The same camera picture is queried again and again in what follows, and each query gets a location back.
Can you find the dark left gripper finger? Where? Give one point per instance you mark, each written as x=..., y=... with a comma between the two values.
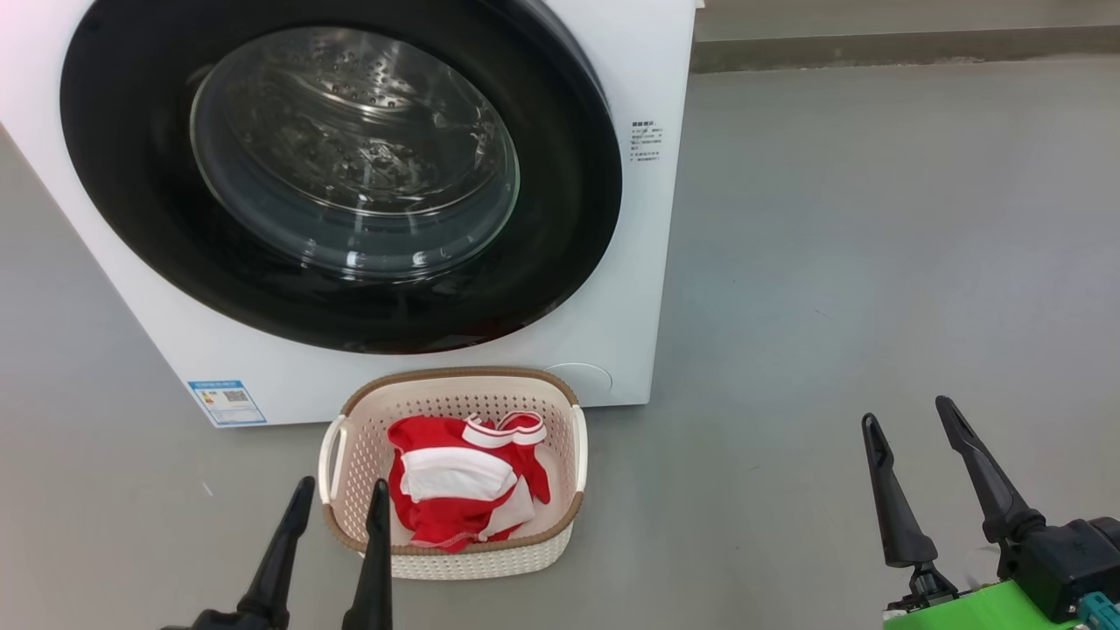
x=374, y=577
x=280, y=569

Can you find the teal right camera connector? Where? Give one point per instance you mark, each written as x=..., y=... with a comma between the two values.
x=1101, y=611

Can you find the cream perforated laundry basket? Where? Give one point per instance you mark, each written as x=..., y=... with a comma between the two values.
x=367, y=437

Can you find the black round glass washer door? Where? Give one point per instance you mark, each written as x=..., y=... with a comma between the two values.
x=560, y=201

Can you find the blue energy label sticker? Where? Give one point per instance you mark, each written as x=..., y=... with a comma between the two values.
x=227, y=402

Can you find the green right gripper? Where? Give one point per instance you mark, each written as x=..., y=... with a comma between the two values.
x=980, y=611

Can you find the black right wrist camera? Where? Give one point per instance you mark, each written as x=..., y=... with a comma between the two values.
x=1067, y=564

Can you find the white front-load washing machine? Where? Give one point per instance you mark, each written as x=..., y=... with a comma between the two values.
x=647, y=262

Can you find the red and white garment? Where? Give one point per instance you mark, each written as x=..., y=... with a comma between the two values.
x=437, y=507

